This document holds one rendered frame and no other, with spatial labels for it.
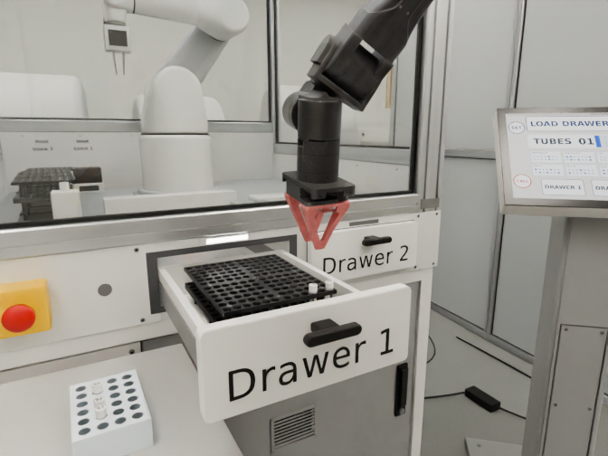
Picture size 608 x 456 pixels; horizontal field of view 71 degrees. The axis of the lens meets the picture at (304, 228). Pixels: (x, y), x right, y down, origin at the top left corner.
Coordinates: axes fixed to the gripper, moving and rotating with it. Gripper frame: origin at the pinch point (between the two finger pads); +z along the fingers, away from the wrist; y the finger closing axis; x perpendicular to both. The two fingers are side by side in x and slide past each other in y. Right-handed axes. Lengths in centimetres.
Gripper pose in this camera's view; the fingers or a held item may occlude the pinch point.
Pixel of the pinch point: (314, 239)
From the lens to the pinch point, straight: 61.4
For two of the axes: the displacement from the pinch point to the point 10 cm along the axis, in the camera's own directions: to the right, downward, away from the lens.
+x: -9.0, 1.3, -4.1
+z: -0.3, 9.4, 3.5
